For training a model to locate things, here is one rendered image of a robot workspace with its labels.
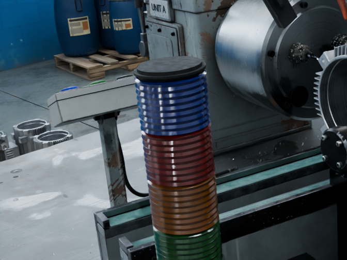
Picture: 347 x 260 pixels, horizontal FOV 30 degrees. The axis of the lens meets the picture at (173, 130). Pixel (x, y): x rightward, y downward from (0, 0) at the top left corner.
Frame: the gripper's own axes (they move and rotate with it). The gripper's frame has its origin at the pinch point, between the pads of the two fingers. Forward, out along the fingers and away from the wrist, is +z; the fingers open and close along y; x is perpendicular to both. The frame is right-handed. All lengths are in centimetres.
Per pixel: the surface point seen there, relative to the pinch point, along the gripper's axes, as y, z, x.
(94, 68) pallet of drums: 442, 149, -41
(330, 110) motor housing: 0.8, 22.1, 1.0
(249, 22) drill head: 22.4, 10.0, -4.2
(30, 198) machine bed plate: 42, 16, 49
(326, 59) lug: -0.6, 12.9, -2.3
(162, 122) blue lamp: -38, -18, 33
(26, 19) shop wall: 559, 107, -37
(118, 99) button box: 14.9, 0.5, 26.1
